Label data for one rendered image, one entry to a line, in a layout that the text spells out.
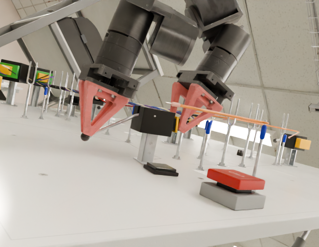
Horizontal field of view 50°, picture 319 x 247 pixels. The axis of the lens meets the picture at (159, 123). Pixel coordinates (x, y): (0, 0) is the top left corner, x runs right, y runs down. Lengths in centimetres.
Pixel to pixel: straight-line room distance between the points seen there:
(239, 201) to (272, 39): 284
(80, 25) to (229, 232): 141
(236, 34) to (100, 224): 42
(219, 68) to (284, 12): 246
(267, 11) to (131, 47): 264
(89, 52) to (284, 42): 191
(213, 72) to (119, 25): 17
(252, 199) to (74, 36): 134
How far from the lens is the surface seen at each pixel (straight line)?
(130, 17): 51
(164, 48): 51
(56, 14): 153
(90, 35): 167
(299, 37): 304
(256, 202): 42
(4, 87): 372
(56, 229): 25
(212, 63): 58
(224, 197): 40
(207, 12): 61
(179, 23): 51
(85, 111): 50
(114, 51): 50
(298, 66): 317
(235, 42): 60
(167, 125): 54
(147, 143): 55
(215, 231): 32
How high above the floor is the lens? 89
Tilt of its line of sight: 27 degrees up
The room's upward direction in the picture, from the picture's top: 53 degrees clockwise
